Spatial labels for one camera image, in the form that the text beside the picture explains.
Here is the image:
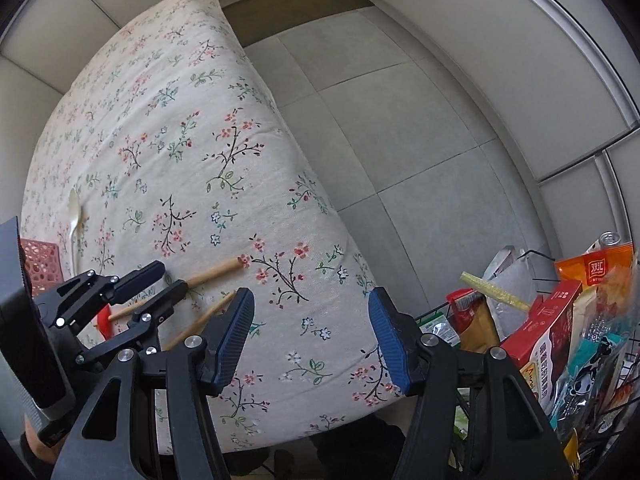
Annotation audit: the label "teal panda print packet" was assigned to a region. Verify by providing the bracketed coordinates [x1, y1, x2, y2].
[550, 332, 626, 431]

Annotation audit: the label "red cardboard box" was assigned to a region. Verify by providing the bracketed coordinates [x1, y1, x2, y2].
[500, 280, 583, 401]

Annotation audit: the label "white plastic spoon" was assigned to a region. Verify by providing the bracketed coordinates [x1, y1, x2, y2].
[66, 187, 85, 273]

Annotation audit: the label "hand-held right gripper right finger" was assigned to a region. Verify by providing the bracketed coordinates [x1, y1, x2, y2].
[368, 287, 573, 480]

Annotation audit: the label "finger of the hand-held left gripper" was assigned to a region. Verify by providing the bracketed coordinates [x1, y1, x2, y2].
[34, 260, 167, 331]
[75, 280, 190, 367]

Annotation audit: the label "pale yellow strip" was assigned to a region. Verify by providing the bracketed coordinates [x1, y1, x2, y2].
[460, 271, 532, 312]

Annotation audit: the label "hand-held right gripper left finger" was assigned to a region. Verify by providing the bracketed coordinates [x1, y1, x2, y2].
[52, 287, 256, 480]

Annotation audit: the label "orange snack packet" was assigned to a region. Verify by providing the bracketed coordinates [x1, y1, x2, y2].
[554, 242, 636, 288]

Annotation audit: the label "floral tablecloth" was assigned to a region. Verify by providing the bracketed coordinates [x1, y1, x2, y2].
[20, 0, 408, 453]

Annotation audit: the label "black wire rack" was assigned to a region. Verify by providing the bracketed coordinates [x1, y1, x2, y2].
[415, 247, 640, 480]

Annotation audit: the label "green snack packet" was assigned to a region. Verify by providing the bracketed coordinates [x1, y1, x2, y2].
[417, 310, 463, 348]

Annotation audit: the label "red brown snack packet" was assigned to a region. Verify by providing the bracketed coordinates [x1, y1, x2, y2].
[446, 287, 501, 353]

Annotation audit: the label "white plastic bag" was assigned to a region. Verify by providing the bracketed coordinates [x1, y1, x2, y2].
[482, 246, 536, 341]

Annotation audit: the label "person's left forearm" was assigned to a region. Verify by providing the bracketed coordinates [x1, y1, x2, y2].
[20, 425, 56, 466]

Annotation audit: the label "pink perforated plastic basket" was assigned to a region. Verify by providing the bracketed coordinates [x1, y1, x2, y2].
[19, 239, 65, 297]

